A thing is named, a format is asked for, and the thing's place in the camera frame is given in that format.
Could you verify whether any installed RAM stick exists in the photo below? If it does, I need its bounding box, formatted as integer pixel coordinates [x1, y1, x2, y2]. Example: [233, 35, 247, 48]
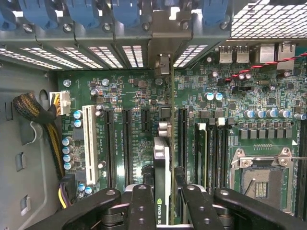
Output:
[195, 123, 208, 190]

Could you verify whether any black RAM slot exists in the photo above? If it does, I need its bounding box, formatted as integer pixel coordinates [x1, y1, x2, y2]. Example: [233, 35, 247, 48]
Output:
[208, 123, 215, 192]
[222, 123, 230, 190]
[215, 123, 223, 192]

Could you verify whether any CPU socket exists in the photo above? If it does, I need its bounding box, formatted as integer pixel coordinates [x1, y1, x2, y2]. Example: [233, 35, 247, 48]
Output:
[230, 147, 295, 215]

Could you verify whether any white expansion slot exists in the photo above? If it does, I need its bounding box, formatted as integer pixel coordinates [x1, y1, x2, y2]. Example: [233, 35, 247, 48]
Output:
[82, 104, 99, 185]

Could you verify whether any short black expansion slot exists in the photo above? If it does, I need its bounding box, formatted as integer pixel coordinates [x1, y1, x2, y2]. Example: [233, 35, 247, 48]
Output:
[141, 107, 152, 133]

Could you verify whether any green motherboard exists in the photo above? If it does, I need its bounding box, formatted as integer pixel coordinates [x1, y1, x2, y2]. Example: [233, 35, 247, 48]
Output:
[56, 43, 307, 230]

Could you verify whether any open PC case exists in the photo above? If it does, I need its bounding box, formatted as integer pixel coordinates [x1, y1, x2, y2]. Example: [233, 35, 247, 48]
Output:
[0, 0, 307, 230]

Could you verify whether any metal rear port block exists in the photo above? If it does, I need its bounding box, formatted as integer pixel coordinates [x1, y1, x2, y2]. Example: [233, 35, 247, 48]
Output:
[236, 45, 250, 63]
[219, 45, 233, 63]
[278, 42, 296, 70]
[260, 44, 275, 63]

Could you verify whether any blue slot latch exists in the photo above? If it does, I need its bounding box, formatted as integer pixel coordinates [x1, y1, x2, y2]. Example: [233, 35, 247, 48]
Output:
[19, 0, 58, 28]
[202, 0, 231, 27]
[67, 0, 100, 28]
[0, 0, 17, 29]
[112, 0, 144, 27]

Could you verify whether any black connector with coloured wires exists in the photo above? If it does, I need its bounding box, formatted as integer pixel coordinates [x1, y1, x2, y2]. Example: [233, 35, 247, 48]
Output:
[58, 173, 77, 209]

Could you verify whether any braided yellow black power wire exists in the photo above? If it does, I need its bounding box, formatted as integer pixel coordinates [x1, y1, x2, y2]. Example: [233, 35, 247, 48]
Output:
[12, 91, 72, 183]

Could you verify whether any red black twisted wire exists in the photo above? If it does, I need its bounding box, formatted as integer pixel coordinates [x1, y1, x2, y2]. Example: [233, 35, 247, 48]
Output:
[224, 52, 307, 82]

